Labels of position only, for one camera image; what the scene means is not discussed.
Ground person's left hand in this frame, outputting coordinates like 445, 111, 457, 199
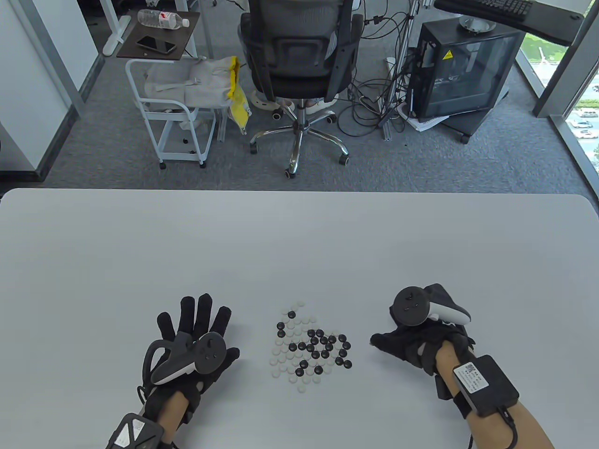
138, 294, 240, 426

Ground person's right hand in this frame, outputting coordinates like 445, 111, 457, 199
370, 323, 475, 377

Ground pile of mixed go stones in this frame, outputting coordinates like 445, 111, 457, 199
269, 301, 354, 393

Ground person's right forearm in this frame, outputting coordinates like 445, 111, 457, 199
435, 341, 555, 449

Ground black and white left controller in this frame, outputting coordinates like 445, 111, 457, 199
143, 332, 226, 386

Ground black and white controller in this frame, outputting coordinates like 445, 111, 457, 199
389, 283, 471, 326
143, 332, 226, 386

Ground black and white right controller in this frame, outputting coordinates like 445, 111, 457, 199
389, 283, 471, 326

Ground white rolling cart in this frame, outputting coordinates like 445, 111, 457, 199
125, 58, 217, 170

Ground yellow plastic bag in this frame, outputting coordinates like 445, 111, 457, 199
226, 56, 252, 135

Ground white papers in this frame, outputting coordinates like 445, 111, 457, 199
398, 103, 450, 131

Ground black wheeled platform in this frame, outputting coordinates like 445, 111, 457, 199
442, 101, 508, 145

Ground grey fabric bag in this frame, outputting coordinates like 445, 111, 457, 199
144, 58, 234, 110

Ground black computer case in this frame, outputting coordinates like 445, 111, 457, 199
409, 20, 526, 123

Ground black smartphone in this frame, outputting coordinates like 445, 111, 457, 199
136, 36, 177, 54

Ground brown side table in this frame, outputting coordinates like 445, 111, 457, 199
116, 10, 201, 60

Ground white desk leg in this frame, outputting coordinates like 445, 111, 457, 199
101, 0, 132, 58

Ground black mesh office chair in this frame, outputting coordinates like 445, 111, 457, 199
239, 0, 365, 181

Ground grey window pillar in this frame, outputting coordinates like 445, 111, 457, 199
533, 0, 599, 120

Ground clear plastic water bottle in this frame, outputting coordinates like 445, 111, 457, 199
138, 8, 190, 30

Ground round silver stand base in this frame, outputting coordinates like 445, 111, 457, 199
459, 13, 497, 34

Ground black keyboard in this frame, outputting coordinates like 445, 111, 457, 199
461, 0, 534, 22

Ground black wrist strap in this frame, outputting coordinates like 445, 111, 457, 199
434, 374, 473, 419

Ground black labelled wrist camera box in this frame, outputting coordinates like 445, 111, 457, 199
453, 355, 520, 418

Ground black patterned wrist camera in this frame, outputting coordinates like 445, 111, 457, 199
107, 414, 164, 449

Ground black wrist box cable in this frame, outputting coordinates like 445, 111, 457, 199
468, 407, 519, 449

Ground aluminium frame post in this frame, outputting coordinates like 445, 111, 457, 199
383, 0, 419, 141

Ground tangle of black floor cables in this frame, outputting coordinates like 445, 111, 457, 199
337, 9, 417, 138

